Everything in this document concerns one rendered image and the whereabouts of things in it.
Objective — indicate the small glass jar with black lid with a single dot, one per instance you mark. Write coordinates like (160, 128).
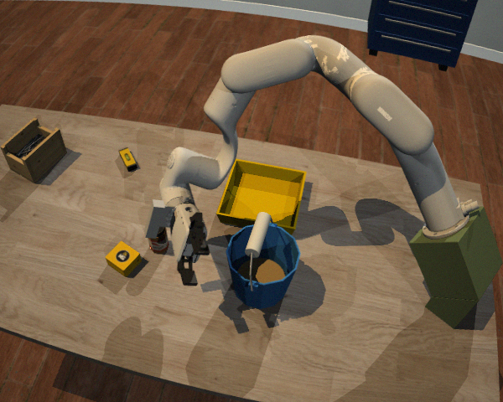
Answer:
(161, 243)

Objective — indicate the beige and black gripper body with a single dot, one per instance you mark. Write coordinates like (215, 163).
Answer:
(180, 228)

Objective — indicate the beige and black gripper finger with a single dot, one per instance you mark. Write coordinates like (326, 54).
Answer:
(187, 275)
(199, 245)

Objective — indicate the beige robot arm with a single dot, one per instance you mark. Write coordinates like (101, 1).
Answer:
(408, 130)

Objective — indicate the small wooden crate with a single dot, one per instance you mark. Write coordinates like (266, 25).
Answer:
(47, 150)

